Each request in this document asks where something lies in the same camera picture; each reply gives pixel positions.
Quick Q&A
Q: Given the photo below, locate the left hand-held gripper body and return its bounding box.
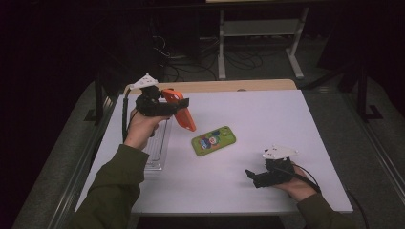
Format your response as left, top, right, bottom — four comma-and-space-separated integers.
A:
129, 73, 180, 117

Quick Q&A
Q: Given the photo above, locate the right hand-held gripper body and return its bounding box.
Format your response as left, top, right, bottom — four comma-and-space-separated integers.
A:
252, 145, 299, 189

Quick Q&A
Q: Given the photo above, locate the orange phone case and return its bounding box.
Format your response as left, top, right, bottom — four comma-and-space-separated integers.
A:
160, 88, 197, 133

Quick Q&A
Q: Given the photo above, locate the clear plastic rack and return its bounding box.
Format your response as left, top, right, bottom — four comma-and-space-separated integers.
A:
142, 98, 173, 172

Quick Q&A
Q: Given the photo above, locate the green patterned phone case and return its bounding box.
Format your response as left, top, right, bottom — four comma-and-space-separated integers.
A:
190, 125, 237, 157

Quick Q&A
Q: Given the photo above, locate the person's left hand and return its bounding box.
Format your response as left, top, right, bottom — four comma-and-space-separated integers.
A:
123, 108, 170, 151

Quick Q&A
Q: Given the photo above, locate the person's right hand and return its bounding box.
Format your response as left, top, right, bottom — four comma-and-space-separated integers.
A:
275, 165, 319, 203

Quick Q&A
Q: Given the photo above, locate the white sheet table cover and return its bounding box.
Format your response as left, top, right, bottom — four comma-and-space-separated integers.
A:
75, 89, 353, 215

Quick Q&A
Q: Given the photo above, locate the black metal stand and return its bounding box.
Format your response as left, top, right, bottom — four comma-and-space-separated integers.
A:
356, 63, 385, 123
84, 73, 116, 127

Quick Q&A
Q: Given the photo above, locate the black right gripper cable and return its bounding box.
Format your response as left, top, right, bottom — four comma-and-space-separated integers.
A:
280, 163, 371, 229

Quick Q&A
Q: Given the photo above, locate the tangle of floor cables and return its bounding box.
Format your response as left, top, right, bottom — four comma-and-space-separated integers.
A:
149, 31, 288, 82

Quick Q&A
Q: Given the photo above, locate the metal floor rail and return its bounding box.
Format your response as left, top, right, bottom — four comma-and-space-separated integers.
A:
47, 94, 118, 229
343, 92, 405, 195

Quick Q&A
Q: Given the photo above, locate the white metal table frame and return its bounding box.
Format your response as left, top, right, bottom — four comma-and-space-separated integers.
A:
218, 7, 309, 80

